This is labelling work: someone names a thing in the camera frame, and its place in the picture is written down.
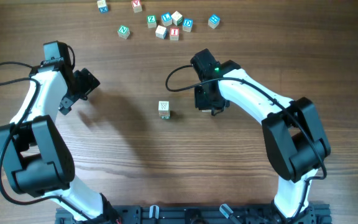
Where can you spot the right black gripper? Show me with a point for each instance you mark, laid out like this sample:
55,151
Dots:
199,102

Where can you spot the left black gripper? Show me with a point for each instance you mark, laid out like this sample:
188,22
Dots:
89,82

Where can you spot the green W wooden block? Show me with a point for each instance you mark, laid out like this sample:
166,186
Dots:
163,106

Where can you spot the red 6 wooden block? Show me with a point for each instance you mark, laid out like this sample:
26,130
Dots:
164,114

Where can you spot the green base wooden block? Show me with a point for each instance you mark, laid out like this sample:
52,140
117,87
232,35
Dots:
166,118

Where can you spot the green N wooden block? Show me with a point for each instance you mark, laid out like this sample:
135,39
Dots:
123,32

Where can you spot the red I wooden block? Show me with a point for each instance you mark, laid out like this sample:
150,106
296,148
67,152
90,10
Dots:
174,34

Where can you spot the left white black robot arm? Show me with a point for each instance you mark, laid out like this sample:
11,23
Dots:
35,163

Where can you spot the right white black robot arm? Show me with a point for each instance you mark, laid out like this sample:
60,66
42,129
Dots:
295,141

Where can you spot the blue D wooden block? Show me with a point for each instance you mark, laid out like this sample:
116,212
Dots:
187,24

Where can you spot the blue arrows wooden block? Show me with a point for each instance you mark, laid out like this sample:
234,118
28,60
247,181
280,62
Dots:
214,21

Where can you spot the blue X wooden block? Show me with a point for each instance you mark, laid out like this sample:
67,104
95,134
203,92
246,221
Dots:
102,6

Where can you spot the white blue-sided wooden block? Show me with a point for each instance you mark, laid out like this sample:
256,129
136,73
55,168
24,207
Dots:
161,32

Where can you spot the plain top wooden block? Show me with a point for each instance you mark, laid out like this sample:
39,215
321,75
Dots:
177,18

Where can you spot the blue L wooden block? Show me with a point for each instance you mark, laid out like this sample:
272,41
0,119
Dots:
166,19

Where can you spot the green Z wooden block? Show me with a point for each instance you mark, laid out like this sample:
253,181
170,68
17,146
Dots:
151,21

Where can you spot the red V wooden block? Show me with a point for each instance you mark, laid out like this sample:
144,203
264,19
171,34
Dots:
136,5

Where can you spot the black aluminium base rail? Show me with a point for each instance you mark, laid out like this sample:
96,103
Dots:
256,213

